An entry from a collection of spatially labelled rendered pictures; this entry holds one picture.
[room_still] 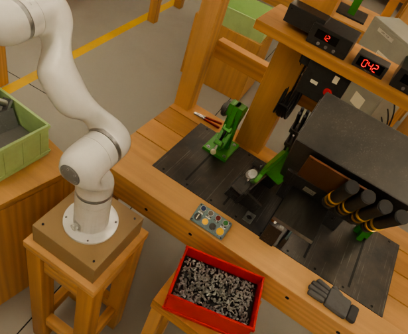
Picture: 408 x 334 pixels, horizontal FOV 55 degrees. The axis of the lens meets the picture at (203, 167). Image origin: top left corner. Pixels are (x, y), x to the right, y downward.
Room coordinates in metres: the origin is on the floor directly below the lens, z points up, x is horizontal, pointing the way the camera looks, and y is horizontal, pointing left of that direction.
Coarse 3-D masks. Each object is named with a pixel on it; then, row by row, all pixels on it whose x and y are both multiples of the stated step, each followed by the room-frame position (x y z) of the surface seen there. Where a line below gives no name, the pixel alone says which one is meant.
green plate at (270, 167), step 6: (288, 150) 1.15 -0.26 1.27; (276, 156) 1.23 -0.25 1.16; (282, 156) 1.15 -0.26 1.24; (270, 162) 1.22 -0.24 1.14; (276, 162) 1.15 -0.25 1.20; (282, 162) 1.16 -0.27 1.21; (264, 168) 1.20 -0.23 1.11; (270, 168) 1.15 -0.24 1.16; (276, 168) 1.16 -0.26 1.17; (270, 174) 1.16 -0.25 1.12; (276, 174) 1.16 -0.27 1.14; (276, 180) 1.15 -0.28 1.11; (282, 180) 1.15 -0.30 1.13
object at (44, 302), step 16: (32, 256) 0.66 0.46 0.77; (32, 272) 0.67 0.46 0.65; (48, 272) 0.66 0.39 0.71; (128, 272) 0.83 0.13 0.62; (32, 288) 0.67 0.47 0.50; (48, 288) 0.69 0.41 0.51; (64, 288) 0.83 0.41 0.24; (112, 288) 0.84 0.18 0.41; (128, 288) 0.87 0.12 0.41; (32, 304) 0.67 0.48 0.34; (48, 304) 0.69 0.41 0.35; (80, 304) 0.60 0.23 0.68; (96, 304) 0.62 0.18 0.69; (112, 304) 0.83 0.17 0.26; (48, 320) 0.67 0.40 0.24; (80, 320) 0.60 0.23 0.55; (96, 320) 0.64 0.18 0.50; (112, 320) 0.83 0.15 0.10
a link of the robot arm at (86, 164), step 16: (80, 144) 0.72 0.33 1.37; (96, 144) 0.74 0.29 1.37; (112, 144) 0.77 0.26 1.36; (64, 160) 0.67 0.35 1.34; (80, 160) 0.67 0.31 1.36; (96, 160) 0.70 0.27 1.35; (112, 160) 0.75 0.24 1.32; (64, 176) 0.65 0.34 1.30; (80, 176) 0.65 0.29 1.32; (96, 176) 0.68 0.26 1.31; (112, 176) 0.80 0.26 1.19; (80, 192) 0.72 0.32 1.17; (96, 192) 0.71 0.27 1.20; (112, 192) 0.78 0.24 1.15
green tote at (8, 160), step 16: (0, 96) 1.22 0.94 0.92; (16, 112) 1.19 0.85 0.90; (32, 112) 1.16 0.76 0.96; (32, 128) 1.16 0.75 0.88; (48, 128) 1.12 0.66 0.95; (16, 144) 0.98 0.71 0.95; (32, 144) 1.05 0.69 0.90; (0, 160) 0.91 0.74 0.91; (16, 160) 0.97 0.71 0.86; (32, 160) 1.04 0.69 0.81; (0, 176) 0.90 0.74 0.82
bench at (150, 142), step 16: (176, 112) 1.63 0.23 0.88; (192, 112) 1.68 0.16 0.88; (208, 112) 1.73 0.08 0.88; (144, 128) 1.42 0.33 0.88; (160, 128) 1.46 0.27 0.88; (176, 128) 1.51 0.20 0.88; (192, 128) 1.55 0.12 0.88; (144, 144) 1.31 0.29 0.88; (160, 144) 1.35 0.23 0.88; (240, 144) 1.57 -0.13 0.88; (400, 240) 1.35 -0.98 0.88; (400, 256) 1.24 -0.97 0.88; (400, 272) 1.15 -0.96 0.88; (400, 288) 1.07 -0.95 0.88; (400, 304) 0.99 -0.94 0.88; (400, 320) 0.92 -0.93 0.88
